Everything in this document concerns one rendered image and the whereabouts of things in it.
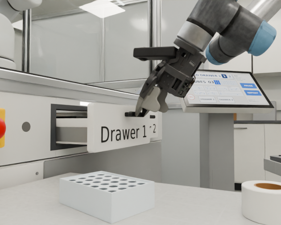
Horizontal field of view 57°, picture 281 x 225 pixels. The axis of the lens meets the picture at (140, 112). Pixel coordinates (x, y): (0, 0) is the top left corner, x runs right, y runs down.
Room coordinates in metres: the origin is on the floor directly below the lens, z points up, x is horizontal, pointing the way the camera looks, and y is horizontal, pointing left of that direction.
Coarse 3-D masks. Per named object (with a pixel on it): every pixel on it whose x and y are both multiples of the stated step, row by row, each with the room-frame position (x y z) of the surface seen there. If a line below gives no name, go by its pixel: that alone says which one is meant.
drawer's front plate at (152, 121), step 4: (152, 112) 1.10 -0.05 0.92; (156, 112) 1.14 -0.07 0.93; (156, 116) 1.14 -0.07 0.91; (152, 120) 1.10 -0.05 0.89; (156, 120) 1.14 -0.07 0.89; (152, 124) 1.10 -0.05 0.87; (156, 124) 1.14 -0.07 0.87; (152, 128) 1.10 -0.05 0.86; (156, 128) 1.14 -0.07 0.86; (152, 132) 1.10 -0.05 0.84; (156, 132) 1.14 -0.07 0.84; (152, 136) 1.10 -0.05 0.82; (156, 136) 1.14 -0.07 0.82
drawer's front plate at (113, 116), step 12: (96, 108) 0.58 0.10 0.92; (108, 108) 0.62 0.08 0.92; (120, 108) 0.67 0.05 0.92; (132, 108) 0.72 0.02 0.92; (96, 120) 0.58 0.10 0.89; (108, 120) 0.62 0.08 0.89; (120, 120) 0.67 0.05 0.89; (132, 120) 0.72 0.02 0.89; (144, 120) 0.79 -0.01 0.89; (96, 132) 0.58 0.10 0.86; (132, 132) 0.72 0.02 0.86; (96, 144) 0.58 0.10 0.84; (108, 144) 0.62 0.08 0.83; (120, 144) 0.67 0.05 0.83; (132, 144) 0.72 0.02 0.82
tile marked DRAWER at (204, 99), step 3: (198, 96) 1.37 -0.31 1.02; (201, 96) 1.37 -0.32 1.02; (204, 96) 1.38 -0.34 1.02; (207, 96) 1.38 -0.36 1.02; (210, 96) 1.39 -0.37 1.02; (213, 96) 1.39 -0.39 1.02; (201, 99) 1.36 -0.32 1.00; (204, 99) 1.37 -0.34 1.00; (207, 99) 1.37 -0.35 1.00; (210, 99) 1.37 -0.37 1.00; (213, 99) 1.38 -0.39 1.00; (204, 102) 1.35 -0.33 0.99; (207, 102) 1.35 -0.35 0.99; (210, 102) 1.36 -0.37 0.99; (213, 102) 1.36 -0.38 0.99; (216, 102) 1.37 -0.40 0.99
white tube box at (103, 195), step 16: (80, 176) 0.43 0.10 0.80; (96, 176) 0.44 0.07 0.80; (112, 176) 0.44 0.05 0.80; (128, 176) 0.42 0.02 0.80; (64, 192) 0.40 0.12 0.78; (80, 192) 0.37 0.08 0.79; (96, 192) 0.34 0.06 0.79; (112, 192) 0.33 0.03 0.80; (128, 192) 0.35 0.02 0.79; (144, 192) 0.37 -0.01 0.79; (80, 208) 0.37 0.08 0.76; (96, 208) 0.34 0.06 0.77; (112, 208) 0.33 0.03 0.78; (128, 208) 0.35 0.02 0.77; (144, 208) 0.37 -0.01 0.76
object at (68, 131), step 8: (56, 120) 0.64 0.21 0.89; (64, 120) 0.63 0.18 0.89; (72, 120) 0.62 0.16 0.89; (80, 120) 0.61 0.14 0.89; (56, 128) 0.64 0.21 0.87; (64, 128) 0.63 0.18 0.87; (72, 128) 0.61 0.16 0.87; (80, 128) 0.60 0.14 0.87; (56, 136) 0.64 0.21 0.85; (64, 136) 0.63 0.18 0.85; (72, 136) 0.61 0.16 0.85; (80, 136) 0.60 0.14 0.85; (80, 144) 0.61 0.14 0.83
